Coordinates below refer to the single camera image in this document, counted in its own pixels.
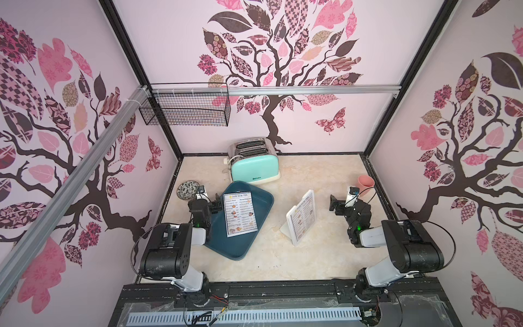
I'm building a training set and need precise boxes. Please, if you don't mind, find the new dim sum menu sheet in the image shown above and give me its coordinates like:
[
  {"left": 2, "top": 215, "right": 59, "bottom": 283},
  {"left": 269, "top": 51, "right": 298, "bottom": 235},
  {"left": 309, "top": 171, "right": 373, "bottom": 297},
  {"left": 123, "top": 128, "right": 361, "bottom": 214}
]
[{"left": 223, "top": 192, "right": 258, "bottom": 238}]

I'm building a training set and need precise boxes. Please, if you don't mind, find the white acrylic menu holder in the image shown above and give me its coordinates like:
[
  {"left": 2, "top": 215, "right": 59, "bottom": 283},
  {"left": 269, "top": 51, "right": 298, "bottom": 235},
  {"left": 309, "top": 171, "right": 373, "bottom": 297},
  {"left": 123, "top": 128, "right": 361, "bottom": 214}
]
[{"left": 280, "top": 189, "right": 317, "bottom": 247}]

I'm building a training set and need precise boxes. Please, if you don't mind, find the old menu sheet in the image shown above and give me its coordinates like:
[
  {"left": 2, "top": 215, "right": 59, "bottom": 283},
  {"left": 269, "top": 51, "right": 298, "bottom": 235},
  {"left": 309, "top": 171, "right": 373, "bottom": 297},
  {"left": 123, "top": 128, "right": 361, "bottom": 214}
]
[{"left": 290, "top": 190, "right": 316, "bottom": 243}]

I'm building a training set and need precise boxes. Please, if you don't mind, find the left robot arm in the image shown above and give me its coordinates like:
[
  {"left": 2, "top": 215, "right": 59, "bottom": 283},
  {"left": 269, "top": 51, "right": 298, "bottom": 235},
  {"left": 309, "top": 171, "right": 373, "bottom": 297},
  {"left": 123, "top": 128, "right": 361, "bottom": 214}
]
[{"left": 131, "top": 198, "right": 223, "bottom": 298}]

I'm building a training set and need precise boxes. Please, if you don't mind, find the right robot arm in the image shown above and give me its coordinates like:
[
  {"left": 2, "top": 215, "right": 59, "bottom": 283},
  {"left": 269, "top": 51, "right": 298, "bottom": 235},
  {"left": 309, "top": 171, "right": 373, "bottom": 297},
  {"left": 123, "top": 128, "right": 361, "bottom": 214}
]
[{"left": 329, "top": 195, "right": 457, "bottom": 302}]

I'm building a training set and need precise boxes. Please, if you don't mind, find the patterned small plate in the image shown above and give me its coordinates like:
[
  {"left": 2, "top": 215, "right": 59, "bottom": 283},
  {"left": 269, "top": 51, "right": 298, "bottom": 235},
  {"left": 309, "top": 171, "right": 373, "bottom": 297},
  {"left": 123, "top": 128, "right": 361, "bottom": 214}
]
[{"left": 177, "top": 181, "right": 200, "bottom": 200}]

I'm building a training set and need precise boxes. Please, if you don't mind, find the pink plastic cup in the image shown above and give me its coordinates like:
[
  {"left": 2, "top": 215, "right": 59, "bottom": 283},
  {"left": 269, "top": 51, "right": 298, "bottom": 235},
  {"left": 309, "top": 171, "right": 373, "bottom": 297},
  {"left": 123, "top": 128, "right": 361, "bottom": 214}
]
[{"left": 357, "top": 174, "right": 375, "bottom": 197}]

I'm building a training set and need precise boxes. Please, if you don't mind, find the dark teal plastic tray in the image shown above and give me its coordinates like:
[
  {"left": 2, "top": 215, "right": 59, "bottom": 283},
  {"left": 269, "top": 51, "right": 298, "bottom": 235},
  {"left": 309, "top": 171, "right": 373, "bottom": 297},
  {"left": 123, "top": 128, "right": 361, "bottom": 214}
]
[{"left": 206, "top": 181, "right": 274, "bottom": 261}]

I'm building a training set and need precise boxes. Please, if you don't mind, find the mint green toaster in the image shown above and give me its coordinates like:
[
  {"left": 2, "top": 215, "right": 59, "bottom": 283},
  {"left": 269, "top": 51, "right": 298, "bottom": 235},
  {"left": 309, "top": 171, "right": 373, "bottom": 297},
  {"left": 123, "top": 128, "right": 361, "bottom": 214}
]
[{"left": 224, "top": 138, "right": 281, "bottom": 185}]

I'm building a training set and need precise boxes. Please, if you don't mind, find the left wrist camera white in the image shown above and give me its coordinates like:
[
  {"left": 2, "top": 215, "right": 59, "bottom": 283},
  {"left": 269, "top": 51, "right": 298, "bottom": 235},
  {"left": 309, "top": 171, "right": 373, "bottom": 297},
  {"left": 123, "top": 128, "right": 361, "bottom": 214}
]
[{"left": 196, "top": 185, "right": 209, "bottom": 201}]

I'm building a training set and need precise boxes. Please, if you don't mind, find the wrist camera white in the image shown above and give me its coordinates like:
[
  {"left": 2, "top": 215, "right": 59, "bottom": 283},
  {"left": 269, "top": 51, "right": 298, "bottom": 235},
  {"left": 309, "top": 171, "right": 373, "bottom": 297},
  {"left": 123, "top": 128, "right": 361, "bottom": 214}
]
[
  {"left": 345, "top": 186, "right": 360, "bottom": 207},
  {"left": 196, "top": 185, "right": 209, "bottom": 201}
]

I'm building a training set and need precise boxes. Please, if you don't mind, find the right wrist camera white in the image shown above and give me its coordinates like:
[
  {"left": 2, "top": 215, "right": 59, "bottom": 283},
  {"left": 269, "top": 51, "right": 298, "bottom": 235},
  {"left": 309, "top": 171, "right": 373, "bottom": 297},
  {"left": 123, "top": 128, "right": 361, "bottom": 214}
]
[{"left": 345, "top": 186, "right": 360, "bottom": 207}]

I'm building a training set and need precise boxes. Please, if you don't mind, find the black wire basket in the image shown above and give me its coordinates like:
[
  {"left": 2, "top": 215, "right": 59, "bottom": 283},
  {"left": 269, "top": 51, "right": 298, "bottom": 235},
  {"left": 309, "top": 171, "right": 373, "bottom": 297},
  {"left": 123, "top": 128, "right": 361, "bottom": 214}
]
[{"left": 140, "top": 82, "right": 232, "bottom": 127}]

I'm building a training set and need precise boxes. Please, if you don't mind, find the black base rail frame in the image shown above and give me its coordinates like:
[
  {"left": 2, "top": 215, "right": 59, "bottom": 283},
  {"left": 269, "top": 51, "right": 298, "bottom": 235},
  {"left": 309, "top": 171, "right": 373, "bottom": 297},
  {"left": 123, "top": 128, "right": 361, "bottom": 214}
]
[{"left": 109, "top": 277, "right": 460, "bottom": 326}]

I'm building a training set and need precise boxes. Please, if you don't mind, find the white slotted cable duct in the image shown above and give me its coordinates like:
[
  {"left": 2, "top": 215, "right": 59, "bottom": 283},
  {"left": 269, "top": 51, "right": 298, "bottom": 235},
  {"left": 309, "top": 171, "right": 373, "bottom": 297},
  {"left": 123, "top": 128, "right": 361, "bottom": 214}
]
[{"left": 123, "top": 307, "right": 362, "bottom": 326}]

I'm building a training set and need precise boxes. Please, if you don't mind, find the aluminium rail back horizontal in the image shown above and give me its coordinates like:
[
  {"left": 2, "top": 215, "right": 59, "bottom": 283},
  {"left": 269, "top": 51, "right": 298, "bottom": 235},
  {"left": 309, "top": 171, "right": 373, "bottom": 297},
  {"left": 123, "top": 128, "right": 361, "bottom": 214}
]
[{"left": 151, "top": 84, "right": 401, "bottom": 96}]

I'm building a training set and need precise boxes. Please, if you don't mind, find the aluminium rail left diagonal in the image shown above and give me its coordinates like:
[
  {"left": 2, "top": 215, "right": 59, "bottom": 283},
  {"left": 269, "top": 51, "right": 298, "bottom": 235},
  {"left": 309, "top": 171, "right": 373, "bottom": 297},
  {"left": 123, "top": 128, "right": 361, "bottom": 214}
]
[{"left": 1, "top": 86, "right": 150, "bottom": 302}]

